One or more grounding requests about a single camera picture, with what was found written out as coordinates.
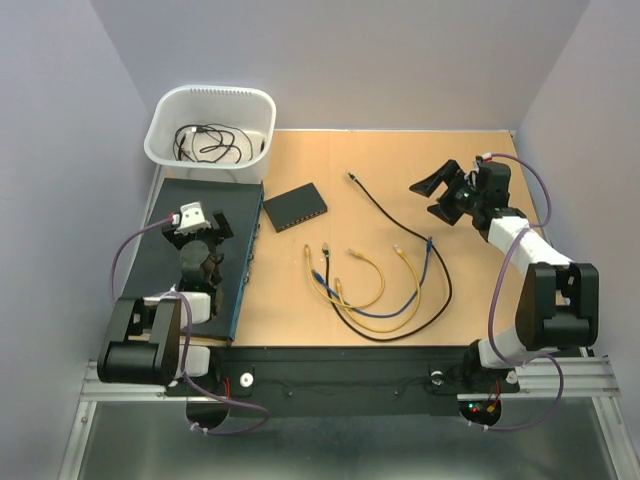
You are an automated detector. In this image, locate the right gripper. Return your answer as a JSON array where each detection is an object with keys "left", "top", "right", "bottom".
[{"left": 409, "top": 158, "right": 484, "bottom": 224}]

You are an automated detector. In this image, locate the small black network switch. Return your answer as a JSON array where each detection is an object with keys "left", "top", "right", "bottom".
[{"left": 263, "top": 183, "right": 328, "bottom": 233}]

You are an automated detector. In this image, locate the long yellow ethernet cable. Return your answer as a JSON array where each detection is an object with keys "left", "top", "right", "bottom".
[{"left": 303, "top": 244, "right": 424, "bottom": 334}]

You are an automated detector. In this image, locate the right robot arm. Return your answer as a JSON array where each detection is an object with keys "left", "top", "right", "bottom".
[{"left": 409, "top": 153, "right": 599, "bottom": 390}]

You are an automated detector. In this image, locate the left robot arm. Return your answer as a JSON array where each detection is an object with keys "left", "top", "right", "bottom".
[{"left": 97, "top": 203, "right": 233, "bottom": 386}]

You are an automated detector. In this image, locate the white plastic bin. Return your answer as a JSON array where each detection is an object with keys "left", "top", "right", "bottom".
[{"left": 144, "top": 85, "right": 277, "bottom": 184}]

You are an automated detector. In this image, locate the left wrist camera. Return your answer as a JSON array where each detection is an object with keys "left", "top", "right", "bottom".
[{"left": 171, "top": 201, "right": 211, "bottom": 235}]

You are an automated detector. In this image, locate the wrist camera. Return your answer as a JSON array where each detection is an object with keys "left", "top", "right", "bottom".
[
  {"left": 171, "top": 201, "right": 211, "bottom": 235},
  {"left": 472, "top": 153, "right": 493, "bottom": 174}
]

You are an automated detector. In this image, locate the large black rack switch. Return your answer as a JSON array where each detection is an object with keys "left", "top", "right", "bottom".
[{"left": 122, "top": 179, "right": 264, "bottom": 343}]

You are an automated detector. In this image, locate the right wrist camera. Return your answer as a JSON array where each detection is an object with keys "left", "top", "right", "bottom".
[{"left": 472, "top": 153, "right": 493, "bottom": 174}]

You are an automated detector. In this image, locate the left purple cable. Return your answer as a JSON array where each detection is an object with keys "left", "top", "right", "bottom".
[{"left": 109, "top": 216, "right": 270, "bottom": 436}]

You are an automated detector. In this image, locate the black cable in bin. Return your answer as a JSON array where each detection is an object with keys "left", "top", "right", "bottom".
[{"left": 172, "top": 123, "right": 266, "bottom": 165}]

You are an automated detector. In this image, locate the long black ethernet cable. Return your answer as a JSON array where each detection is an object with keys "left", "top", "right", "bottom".
[{"left": 323, "top": 170, "right": 454, "bottom": 344}]

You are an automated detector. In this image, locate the short yellow ethernet cable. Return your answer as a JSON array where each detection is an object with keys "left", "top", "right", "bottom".
[{"left": 333, "top": 247, "right": 386, "bottom": 309}]

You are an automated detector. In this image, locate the blue ethernet cable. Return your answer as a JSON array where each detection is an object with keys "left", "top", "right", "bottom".
[{"left": 311, "top": 237, "right": 434, "bottom": 318}]

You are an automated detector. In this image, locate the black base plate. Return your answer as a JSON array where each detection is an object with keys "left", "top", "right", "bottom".
[{"left": 167, "top": 346, "right": 519, "bottom": 432}]

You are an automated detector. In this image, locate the aluminium rail frame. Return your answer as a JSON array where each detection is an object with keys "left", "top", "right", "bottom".
[{"left": 60, "top": 347, "right": 639, "bottom": 479}]

